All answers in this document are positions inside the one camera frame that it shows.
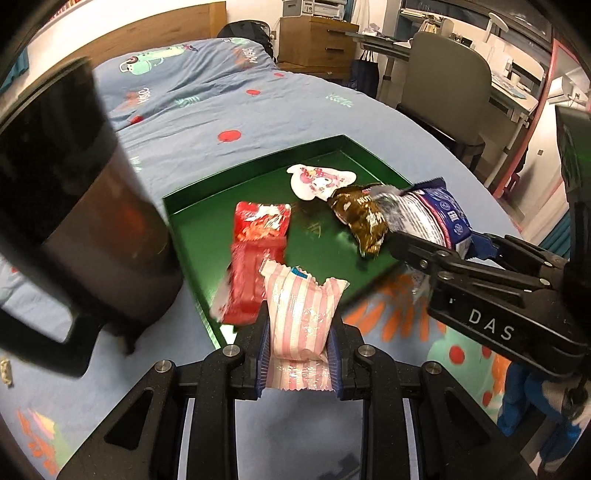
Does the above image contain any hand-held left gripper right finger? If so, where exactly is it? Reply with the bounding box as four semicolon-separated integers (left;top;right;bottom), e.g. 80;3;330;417
328;314;539;480

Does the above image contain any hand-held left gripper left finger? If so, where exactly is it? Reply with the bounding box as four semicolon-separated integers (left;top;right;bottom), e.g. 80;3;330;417
55;314;273;480

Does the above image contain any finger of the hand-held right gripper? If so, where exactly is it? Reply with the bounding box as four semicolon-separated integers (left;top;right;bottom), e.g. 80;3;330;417
471;233;568;274
389;230;552;292

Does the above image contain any blue and white snack packet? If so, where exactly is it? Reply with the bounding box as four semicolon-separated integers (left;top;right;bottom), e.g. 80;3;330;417
372;178;474;257

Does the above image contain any pink striped snack packet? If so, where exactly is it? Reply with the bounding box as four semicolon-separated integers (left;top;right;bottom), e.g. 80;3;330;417
261;259;350;392

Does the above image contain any brown snack packet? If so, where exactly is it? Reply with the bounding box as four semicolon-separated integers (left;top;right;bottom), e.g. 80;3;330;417
327;185;393;258

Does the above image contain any small plain red packet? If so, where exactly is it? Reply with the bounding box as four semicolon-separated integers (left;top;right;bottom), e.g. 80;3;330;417
229;242;287;324

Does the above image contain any green tray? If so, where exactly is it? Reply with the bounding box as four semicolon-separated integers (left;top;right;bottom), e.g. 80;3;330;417
161;134;416;352

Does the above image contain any pink cartoon snack packet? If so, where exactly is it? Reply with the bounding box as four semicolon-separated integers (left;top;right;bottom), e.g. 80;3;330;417
286;162;357;201

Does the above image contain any red printed snack packet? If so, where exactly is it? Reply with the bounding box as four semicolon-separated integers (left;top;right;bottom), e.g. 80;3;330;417
210;200;293;324

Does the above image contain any white desk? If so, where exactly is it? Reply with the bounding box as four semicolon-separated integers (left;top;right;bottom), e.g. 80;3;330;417
353;32;546;185

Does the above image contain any grey chair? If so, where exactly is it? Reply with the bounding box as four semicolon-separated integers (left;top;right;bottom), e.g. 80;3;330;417
396;30;492;171

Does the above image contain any pink framed mirror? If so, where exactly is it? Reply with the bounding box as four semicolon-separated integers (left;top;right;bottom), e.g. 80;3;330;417
494;37;591;195

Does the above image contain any dark blue shopping bag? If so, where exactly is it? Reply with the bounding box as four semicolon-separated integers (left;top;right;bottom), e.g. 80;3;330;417
348;50;382;97

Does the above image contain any white desk lamp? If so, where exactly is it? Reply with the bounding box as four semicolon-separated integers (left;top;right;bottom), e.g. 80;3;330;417
485;11;509;61

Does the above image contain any black and grey kettle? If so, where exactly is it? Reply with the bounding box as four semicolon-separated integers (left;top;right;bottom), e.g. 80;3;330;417
0;55;185;379

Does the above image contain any wooden dresser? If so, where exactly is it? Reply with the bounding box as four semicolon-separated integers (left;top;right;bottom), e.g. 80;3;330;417
277;16;361;81

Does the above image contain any blue printed blanket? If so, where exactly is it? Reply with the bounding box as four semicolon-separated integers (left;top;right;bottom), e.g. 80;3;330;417
0;37;527;480

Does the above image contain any white printer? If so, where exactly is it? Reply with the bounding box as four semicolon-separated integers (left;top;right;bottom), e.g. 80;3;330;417
281;0;347;19

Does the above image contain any black backpack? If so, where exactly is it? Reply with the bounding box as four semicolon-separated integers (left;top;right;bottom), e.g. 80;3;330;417
216;21;275;61

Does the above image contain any wooden headboard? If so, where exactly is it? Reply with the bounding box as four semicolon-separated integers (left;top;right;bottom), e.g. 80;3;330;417
28;0;228;70

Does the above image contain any teal curtain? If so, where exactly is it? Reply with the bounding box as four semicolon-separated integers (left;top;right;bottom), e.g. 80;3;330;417
0;46;28;93

